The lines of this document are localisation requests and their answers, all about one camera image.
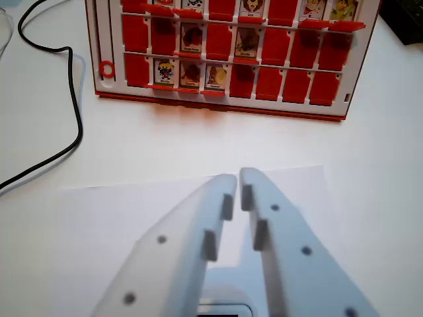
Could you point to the black box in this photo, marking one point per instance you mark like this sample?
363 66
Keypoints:
404 20

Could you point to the clear plastic item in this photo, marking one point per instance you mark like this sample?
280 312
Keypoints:
5 26

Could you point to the red and white game board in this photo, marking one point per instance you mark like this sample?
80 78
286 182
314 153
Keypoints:
228 56

